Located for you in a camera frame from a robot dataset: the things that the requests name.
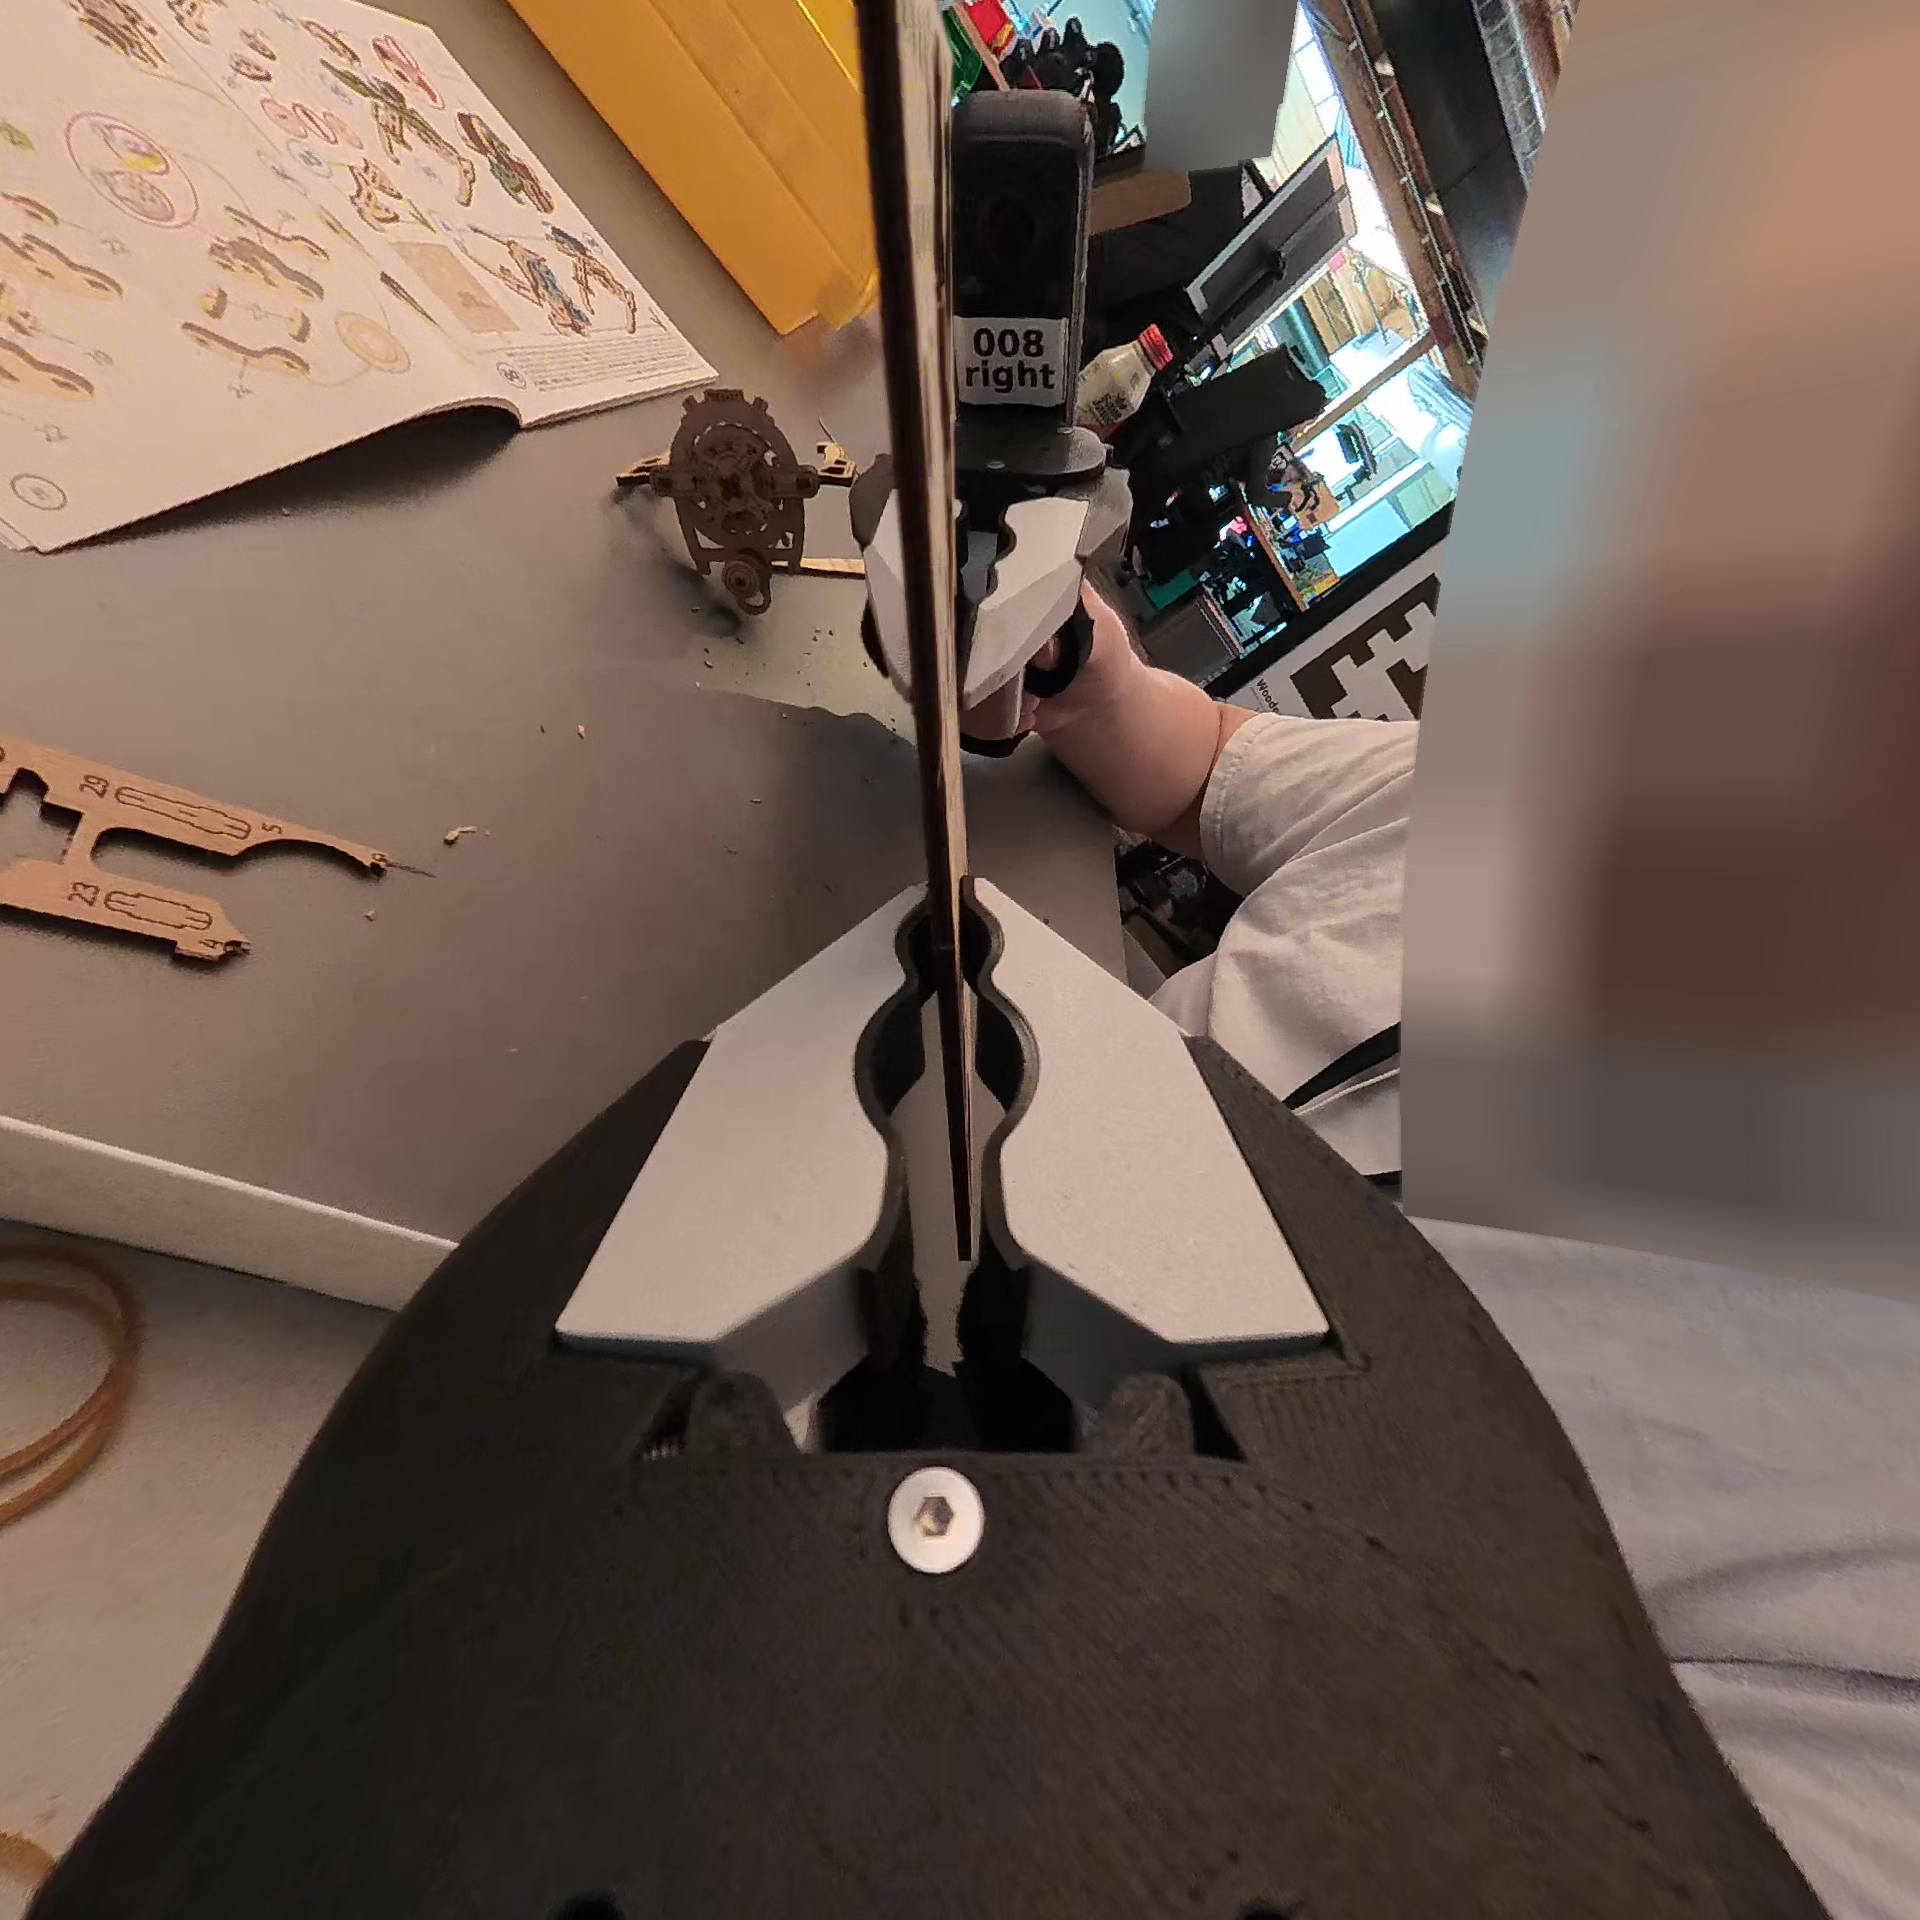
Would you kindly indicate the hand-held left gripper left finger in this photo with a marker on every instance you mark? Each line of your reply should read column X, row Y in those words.
column 720, row 1201

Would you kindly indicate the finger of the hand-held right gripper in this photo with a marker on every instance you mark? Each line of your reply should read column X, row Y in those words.
column 1026, row 592
column 888, row 570

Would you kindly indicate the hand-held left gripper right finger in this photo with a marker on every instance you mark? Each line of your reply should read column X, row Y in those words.
column 1155, row 1201

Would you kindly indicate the thin dark wooden part sheet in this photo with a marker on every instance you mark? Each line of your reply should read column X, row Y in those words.
column 916, row 450

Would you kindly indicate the wooden gear model assembly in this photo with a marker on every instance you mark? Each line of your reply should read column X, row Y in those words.
column 733, row 464

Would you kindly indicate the person's right forearm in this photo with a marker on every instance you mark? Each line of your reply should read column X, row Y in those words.
column 1155, row 734

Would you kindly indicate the pale drink bottle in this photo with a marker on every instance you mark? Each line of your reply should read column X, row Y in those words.
column 1123, row 383

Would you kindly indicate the black office chair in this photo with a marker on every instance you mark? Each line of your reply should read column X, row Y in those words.
column 1244, row 422

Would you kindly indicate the white box with black pattern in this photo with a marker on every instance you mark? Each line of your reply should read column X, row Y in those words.
column 1349, row 661

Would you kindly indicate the computer monitor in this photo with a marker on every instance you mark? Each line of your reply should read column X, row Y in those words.
column 1276, row 224

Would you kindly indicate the person's white shirt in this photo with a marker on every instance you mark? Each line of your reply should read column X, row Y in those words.
column 1320, row 902

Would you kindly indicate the yellow plastic bin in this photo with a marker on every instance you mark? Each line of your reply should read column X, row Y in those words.
column 704, row 136

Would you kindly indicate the white cardboard tray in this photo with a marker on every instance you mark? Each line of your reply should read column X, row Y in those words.
column 224, row 1201

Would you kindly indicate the pile of tan rubber bands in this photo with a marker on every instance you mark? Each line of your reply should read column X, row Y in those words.
column 128, row 1329

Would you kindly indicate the person's light grey trousers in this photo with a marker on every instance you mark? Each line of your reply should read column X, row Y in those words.
column 1724, row 1425

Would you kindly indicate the open instruction booklet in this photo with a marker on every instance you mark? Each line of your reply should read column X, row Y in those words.
column 300, row 299

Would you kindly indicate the small wooden offcut frame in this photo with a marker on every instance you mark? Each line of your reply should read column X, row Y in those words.
column 29, row 886

